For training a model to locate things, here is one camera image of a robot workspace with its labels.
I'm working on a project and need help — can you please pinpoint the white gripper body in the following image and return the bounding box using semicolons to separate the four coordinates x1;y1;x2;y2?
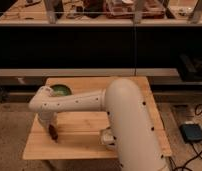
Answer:
38;112;57;132

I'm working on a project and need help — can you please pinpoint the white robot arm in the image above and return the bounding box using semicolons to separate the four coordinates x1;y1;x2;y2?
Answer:
29;78;170;171

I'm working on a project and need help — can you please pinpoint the green ceramic bowl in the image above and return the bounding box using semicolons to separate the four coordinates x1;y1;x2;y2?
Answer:
51;84;72;96

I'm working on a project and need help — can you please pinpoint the wooden table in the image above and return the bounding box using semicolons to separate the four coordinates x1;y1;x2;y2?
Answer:
23;77;171;171

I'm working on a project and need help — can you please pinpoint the long workbench shelf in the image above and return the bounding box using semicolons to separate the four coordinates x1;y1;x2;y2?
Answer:
0;0;202;27

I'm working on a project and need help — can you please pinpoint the black foot pedal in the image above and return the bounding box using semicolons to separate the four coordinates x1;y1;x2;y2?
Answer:
179;124;202;143

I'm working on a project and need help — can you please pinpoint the black cable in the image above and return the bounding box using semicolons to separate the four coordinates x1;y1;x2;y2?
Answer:
168;103;202;171

